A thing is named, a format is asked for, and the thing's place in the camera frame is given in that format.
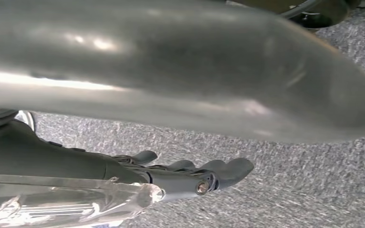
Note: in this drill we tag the clear plastic guard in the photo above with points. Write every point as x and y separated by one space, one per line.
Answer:
75 201

